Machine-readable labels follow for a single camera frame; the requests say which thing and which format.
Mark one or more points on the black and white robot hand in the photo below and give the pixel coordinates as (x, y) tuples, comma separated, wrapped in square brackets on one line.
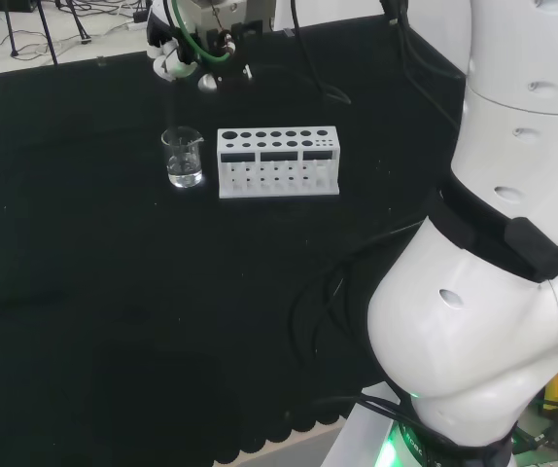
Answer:
[(167, 63)]

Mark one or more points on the clear glass rod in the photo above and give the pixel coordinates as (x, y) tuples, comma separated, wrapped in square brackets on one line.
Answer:
[(174, 112)]

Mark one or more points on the glass beaker with water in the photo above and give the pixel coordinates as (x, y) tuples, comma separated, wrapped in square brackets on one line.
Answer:
[(184, 170)]

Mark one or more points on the white test tube rack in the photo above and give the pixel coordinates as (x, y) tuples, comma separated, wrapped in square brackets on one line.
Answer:
[(279, 192)]

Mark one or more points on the small clear clip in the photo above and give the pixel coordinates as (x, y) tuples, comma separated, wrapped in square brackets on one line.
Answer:
[(100, 61)]

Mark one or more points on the black tripod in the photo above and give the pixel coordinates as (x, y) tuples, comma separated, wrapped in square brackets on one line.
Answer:
[(48, 34)]

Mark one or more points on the black box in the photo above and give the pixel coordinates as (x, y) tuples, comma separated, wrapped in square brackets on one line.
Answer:
[(7, 5)]

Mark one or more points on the black bench cloth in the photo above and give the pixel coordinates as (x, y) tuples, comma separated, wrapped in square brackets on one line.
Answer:
[(114, 292)]

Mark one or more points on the pale board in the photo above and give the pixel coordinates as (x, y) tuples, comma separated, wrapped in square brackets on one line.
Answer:
[(357, 438)]

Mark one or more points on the grey and black wrist camera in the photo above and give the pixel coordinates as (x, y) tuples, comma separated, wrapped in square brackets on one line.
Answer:
[(230, 10)]

